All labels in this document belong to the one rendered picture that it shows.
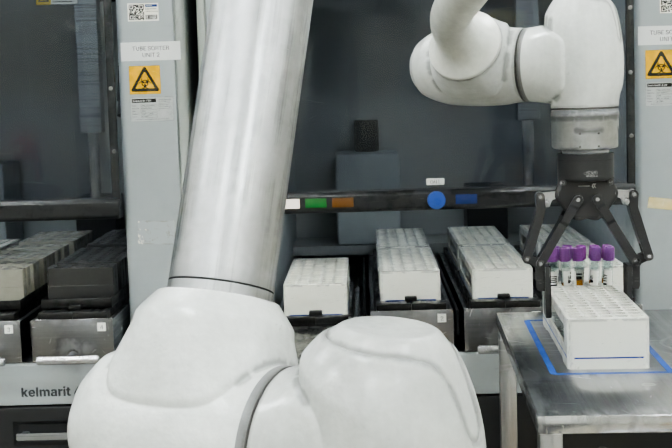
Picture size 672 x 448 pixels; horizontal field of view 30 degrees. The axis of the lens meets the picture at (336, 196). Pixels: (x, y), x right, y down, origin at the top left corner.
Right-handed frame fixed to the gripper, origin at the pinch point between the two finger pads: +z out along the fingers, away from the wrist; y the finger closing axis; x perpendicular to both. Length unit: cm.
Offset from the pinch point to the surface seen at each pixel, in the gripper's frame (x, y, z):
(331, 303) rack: 22.8, -36.6, 3.7
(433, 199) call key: 36.2, -20.1, -11.0
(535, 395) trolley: -30.6, -10.0, 5.3
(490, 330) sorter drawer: 31.3, -11.5, 10.2
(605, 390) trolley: -28.7, -1.9, 5.4
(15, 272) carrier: 35, -91, -1
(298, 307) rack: 22.6, -41.8, 4.2
